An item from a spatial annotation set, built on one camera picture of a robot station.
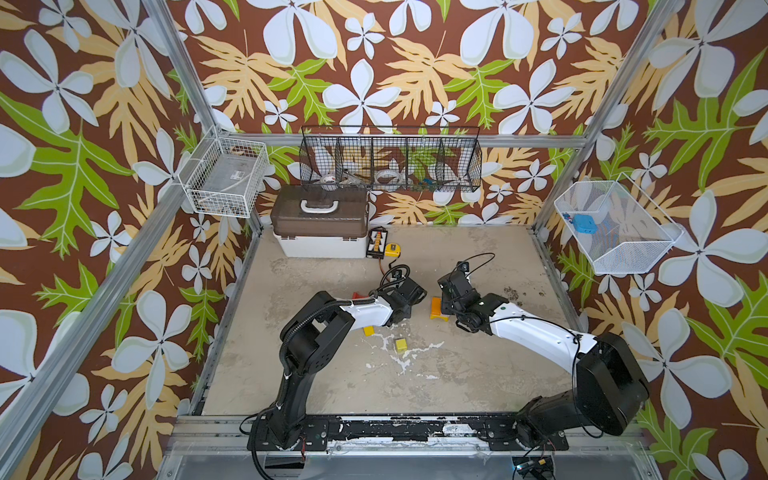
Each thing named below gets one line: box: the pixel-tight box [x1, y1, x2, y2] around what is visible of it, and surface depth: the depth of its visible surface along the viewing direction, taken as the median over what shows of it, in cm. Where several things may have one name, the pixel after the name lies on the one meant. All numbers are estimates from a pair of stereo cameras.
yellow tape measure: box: [385, 243, 401, 257], surface depth 113 cm
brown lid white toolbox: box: [270, 184, 369, 259], surface depth 101 cm
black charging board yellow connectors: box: [366, 226, 388, 259], surface depth 116 cm
